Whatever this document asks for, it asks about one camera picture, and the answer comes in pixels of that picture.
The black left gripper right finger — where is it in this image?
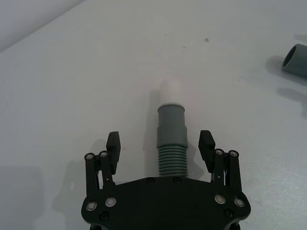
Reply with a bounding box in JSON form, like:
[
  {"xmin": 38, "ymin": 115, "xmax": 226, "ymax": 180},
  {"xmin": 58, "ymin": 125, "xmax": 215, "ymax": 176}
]
[{"xmin": 198, "ymin": 130, "xmax": 243, "ymax": 193}]

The grey plastic tube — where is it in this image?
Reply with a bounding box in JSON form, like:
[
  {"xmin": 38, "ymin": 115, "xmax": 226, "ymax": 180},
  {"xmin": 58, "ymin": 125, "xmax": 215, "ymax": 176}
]
[{"xmin": 282, "ymin": 43, "xmax": 307, "ymax": 80}]

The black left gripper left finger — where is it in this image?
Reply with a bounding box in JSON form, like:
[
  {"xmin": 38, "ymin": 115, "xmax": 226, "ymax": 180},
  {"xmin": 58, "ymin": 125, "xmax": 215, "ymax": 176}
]
[{"xmin": 84, "ymin": 131, "xmax": 122, "ymax": 195}]

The grey ribbed hose, white tip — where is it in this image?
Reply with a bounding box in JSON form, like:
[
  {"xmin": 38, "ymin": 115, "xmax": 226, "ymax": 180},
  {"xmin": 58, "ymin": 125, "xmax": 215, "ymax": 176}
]
[{"xmin": 155, "ymin": 80, "xmax": 189, "ymax": 179}]

